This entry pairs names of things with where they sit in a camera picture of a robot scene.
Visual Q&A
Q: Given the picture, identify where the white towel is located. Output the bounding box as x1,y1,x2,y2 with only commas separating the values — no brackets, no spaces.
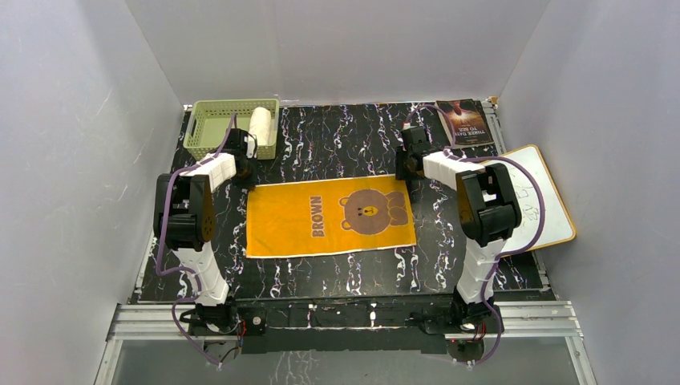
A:
249,107,272,146

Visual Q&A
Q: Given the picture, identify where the orange patterned towel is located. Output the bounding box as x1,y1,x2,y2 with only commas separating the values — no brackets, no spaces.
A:
245,175,416,258

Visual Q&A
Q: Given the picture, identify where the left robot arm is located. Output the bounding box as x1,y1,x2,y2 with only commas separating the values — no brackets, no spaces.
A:
153,128,257,334

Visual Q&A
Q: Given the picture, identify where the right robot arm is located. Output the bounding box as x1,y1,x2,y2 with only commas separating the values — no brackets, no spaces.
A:
395,125,522,332

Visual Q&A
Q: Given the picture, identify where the light green plastic basket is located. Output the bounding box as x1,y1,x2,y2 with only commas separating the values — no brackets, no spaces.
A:
183,99,280,160

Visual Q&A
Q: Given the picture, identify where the dark book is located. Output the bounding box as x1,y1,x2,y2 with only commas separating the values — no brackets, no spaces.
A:
436,99,493,148

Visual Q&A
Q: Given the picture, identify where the wood framed whiteboard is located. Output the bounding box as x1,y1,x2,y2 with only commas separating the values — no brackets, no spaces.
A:
501,144,577,252

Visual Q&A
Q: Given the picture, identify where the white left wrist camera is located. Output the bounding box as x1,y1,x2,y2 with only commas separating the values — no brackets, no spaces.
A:
246,133,258,159

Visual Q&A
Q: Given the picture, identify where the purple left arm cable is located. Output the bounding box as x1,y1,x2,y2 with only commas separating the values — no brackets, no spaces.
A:
154,112,238,367

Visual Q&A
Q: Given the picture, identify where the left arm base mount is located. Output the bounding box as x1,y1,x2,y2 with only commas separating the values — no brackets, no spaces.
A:
179,304,267,337

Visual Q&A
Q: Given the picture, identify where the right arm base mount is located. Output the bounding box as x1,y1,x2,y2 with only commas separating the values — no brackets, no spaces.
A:
411,302,505,339

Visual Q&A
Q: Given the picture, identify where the aluminium rail frame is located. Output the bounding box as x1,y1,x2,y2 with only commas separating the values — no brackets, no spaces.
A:
95,295,596,384

